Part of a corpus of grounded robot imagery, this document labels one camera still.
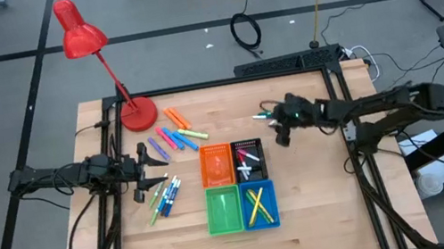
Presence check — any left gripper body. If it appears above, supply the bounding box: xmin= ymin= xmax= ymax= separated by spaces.
xmin=119 ymin=154 xmax=148 ymax=194

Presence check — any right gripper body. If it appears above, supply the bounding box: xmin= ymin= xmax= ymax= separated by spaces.
xmin=267 ymin=89 xmax=325 ymax=148

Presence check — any green thin marker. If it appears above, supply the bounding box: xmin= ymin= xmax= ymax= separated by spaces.
xmin=143 ymin=172 xmax=174 ymax=209
xmin=144 ymin=187 xmax=174 ymax=227

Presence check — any purple thick highlighter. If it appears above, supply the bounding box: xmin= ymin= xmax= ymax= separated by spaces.
xmin=146 ymin=133 xmax=172 ymax=165

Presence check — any pink thick highlighter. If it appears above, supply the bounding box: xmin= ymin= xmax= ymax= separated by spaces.
xmin=154 ymin=123 xmax=179 ymax=154

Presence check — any blue thick highlighter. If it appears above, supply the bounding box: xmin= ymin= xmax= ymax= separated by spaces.
xmin=171 ymin=127 xmax=200 ymax=155
xmin=161 ymin=124 xmax=186 ymax=154

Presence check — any orange thick highlighter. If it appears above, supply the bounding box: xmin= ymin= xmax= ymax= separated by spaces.
xmin=168 ymin=104 xmax=193 ymax=134
xmin=161 ymin=105 xmax=185 ymax=134

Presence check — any pale yellow thick highlighter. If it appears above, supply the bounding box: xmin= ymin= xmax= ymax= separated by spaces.
xmin=176 ymin=123 xmax=210 ymax=145

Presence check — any pink-capped white marker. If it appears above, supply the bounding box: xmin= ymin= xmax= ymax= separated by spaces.
xmin=236 ymin=145 xmax=261 ymax=166

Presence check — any red-capped white marker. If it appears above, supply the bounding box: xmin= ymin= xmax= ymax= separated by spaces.
xmin=237 ymin=152 xmax=252 ymax=182

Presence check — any yellow slim highlighter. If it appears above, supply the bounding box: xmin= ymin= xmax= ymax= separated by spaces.
xmin=243 ymin=187 xmax=270 ymax=228

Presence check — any green slim highlighter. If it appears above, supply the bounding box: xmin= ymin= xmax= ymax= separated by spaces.
xmin=245 ymin=187 xmax=275 ymax=228

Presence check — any red desk lamp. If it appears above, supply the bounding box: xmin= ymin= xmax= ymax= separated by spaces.
xmin=50 ymin=0 xmax=162 ymax=144

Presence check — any black keyboard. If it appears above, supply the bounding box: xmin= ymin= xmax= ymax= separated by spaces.
xmin=231 ymin=42 xmax=344 ymax=80

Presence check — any silver aluminium strut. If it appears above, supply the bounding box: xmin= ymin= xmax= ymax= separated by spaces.
xmin=341 ymin=122 xmax=359 ymax=144

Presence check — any orange plastic basket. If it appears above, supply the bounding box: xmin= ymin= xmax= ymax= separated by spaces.
xmin=196 ymin=140 xmax=238 ymax=191

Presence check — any black plastic basket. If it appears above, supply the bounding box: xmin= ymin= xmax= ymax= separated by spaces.
xmin=228 ymin=136 xmax=270 ymax=186

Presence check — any blue plastic basket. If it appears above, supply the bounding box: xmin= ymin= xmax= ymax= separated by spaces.
xmin=236 ymin=178 xmax=283 ymax=234

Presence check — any green plastic basket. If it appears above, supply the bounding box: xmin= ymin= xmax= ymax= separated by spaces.
xmin=201 ymin=182 xmax=247 ymax=237

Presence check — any white paper sheet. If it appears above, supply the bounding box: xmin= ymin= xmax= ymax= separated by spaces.
xmin=396 ymin=126 xmax=444 ymax=190

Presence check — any white round container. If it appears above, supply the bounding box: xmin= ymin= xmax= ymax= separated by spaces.
xmin=413 ymin=169 xmax=444 ymax=201

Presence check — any black aluminium table frame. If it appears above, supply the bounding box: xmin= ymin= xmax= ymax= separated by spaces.
xmin=33 ymin=46 xmax=442 ymax=249

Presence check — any black coiled cable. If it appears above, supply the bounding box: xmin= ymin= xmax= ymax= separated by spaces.
xmin=225 ymin=0 xmax=268 ymax=62

